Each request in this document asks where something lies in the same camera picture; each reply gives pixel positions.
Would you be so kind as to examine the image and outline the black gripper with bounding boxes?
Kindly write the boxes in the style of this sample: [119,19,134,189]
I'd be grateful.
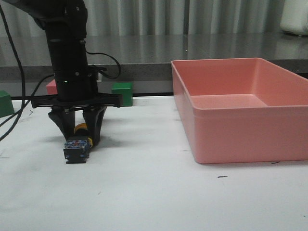
[31,66,122,146]

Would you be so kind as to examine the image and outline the yellow push button switch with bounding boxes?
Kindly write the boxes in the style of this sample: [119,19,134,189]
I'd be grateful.
[63,123,93,164]

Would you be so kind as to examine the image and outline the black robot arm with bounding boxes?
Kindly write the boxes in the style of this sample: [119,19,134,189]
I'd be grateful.
[8,0,122,145]

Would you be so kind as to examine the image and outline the pink cube block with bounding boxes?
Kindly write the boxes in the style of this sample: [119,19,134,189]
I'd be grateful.
[46,80,58,95]

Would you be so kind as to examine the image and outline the green cube block centre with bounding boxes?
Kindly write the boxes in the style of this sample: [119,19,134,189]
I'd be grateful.
[112,82,133,106]

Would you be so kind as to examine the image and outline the green cube block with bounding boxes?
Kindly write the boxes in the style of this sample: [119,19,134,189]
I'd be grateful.
[112,82,133,106]
[0,90,15,118]

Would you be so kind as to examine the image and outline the green cube block left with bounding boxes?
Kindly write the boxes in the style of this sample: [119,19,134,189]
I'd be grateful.
[0,90,15,118]

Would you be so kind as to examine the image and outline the grey curtain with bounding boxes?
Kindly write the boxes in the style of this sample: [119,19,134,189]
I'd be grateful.
[0,0,286,38]

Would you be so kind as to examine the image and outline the pink plastic bin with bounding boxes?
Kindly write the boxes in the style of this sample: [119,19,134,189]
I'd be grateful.
[171,58,308,164]

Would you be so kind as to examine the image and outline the white appliance in background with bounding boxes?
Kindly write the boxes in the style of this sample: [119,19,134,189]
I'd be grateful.
[280,0,308,36]

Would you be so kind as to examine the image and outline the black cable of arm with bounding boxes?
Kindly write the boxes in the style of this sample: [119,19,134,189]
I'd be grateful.
[0,4,122,142]

